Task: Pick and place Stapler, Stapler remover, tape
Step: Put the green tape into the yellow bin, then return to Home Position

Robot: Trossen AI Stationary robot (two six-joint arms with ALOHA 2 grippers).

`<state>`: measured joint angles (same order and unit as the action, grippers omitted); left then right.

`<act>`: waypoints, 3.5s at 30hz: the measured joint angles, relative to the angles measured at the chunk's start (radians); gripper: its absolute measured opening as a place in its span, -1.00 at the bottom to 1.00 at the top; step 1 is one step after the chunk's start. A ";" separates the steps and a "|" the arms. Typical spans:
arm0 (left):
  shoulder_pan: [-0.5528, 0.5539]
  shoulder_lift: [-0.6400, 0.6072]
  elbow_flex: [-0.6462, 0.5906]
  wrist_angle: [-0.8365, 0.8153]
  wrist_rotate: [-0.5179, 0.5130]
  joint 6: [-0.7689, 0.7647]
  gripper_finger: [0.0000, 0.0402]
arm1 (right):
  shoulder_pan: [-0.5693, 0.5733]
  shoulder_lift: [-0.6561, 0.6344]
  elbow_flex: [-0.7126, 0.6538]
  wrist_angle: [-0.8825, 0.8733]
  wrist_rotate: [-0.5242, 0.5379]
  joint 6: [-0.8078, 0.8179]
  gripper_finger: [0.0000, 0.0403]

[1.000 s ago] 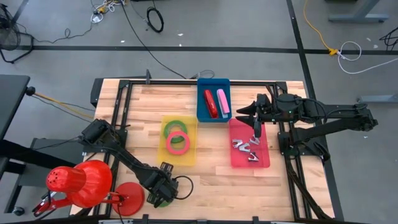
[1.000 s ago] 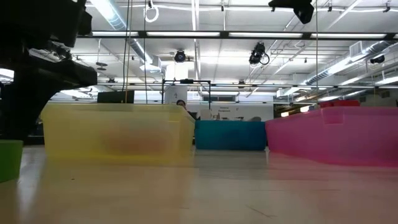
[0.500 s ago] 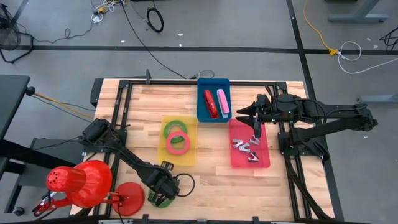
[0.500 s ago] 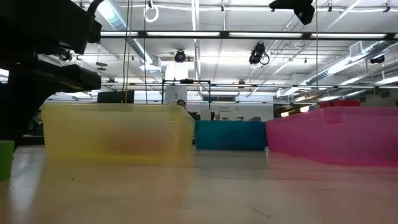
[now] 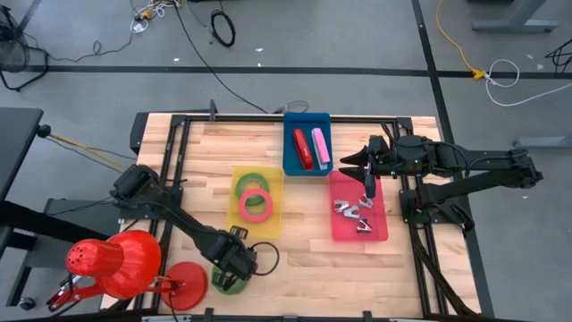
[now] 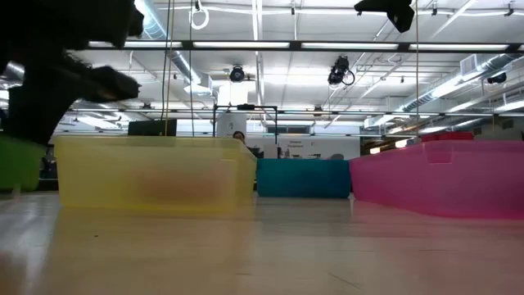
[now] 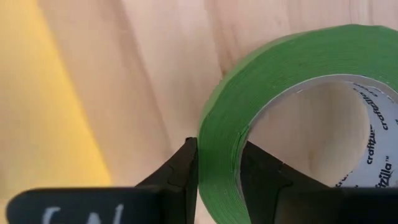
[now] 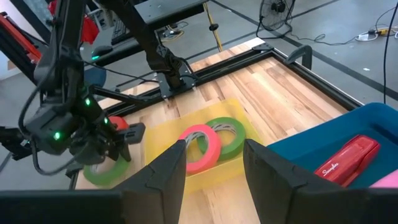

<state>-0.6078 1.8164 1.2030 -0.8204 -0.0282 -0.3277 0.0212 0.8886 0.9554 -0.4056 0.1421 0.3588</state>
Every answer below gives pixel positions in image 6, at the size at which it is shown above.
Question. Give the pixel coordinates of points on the pink plastic bin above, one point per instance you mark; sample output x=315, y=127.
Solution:
x=450, y=184

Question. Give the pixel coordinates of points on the person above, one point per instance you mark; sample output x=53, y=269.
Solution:
x=239, y=136

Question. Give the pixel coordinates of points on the red plastic box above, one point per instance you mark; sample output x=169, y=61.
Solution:
x=446, y=136

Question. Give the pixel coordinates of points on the green tape roll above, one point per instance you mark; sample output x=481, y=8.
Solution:
x=20, y=168

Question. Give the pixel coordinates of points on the yellow plastic bin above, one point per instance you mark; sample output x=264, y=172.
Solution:
x=102, y=172

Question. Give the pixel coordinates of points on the blue plastic bin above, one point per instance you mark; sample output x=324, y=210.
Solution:
x=303, y=178

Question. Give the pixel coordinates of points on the black monitor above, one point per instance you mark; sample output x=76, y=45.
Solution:
x=151, y=128

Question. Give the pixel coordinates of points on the black frame beam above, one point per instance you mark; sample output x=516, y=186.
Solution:
x=294, y=46

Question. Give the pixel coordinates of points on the black ceiling lamp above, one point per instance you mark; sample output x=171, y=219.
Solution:
x=237, y=74

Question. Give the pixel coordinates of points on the black overhead camera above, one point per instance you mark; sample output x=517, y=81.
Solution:
x=339, y=69

